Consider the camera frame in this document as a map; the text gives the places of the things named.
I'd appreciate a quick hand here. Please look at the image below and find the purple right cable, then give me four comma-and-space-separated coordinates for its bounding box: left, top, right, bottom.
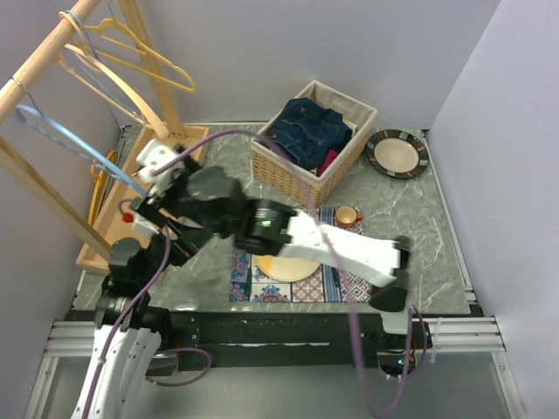
150, 128, 429, 418

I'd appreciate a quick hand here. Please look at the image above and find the purple cable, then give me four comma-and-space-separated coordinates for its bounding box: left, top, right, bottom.
80, 198, 213, 419
150, 128, 429, 418

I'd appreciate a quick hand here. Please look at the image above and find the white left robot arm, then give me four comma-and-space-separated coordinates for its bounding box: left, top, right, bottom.
72, 221, 211, 418

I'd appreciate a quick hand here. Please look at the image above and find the striped rim dark plate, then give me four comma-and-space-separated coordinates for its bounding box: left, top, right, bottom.
365, 129, 430, 180

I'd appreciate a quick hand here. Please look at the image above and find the aluminium frame rail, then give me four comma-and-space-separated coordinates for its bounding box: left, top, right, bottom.
26, 306, 526, 418

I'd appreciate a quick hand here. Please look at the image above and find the yellow plastic hanger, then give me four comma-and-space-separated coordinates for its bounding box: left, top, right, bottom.
84, 17, 197, 93

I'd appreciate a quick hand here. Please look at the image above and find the patterned placemat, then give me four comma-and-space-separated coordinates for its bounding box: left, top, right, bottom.
229, 205, 377, 304

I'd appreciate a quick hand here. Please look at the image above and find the light blue wide hanger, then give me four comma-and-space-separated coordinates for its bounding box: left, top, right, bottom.
14, 105, 146, 196

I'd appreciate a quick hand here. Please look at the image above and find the orange cup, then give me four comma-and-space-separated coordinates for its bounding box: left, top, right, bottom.
335, 205, 363, 229

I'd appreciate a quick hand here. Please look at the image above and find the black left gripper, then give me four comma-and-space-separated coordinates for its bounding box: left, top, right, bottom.
135, 219, 213, 287

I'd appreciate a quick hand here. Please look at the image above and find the magenta pleated skirt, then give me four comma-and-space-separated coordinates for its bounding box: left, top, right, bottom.
316, 149, 339, 177

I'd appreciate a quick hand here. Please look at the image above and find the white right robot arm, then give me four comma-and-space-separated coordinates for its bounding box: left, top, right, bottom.
132, 164, 411, 313

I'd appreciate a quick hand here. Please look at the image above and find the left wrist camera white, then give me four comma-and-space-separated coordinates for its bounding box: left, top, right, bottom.
121, 212, 159, 237

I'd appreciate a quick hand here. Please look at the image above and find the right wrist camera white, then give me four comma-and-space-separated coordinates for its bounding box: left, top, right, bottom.
136, 139, 184, 196

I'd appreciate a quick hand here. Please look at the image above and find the pastel floral skirt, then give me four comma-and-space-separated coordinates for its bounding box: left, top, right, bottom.
342, 118, 358, 136

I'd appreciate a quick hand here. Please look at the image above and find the yellow cream dinner plate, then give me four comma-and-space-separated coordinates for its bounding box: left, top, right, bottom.
256, 255, 321, 283

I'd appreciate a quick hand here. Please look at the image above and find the blue wire hanger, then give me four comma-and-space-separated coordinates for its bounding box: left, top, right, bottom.
59, 10, 156, 128

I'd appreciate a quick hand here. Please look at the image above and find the dark denim skirt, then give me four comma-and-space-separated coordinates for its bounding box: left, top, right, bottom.
268, 98, 353, 170

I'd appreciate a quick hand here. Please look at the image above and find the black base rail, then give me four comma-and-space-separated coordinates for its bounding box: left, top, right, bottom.
65, 307, 438, 376

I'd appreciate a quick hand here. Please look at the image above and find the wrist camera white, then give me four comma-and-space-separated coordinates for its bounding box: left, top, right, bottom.
121, 212, 159, 237
136, 139, 184, 196

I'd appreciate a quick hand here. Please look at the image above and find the orange plastic hanger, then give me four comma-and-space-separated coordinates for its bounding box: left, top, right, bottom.
88, 163, 111, 225

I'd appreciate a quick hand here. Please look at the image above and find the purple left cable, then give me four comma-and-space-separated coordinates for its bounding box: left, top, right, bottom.
80, 198, 213, 419

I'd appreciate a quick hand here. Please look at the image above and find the wooden clothes rack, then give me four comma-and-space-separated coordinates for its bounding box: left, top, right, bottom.
1, 1, 209, 273

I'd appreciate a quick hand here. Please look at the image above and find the cream wooden hanger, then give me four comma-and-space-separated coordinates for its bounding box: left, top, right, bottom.
59, 18, 170, 139

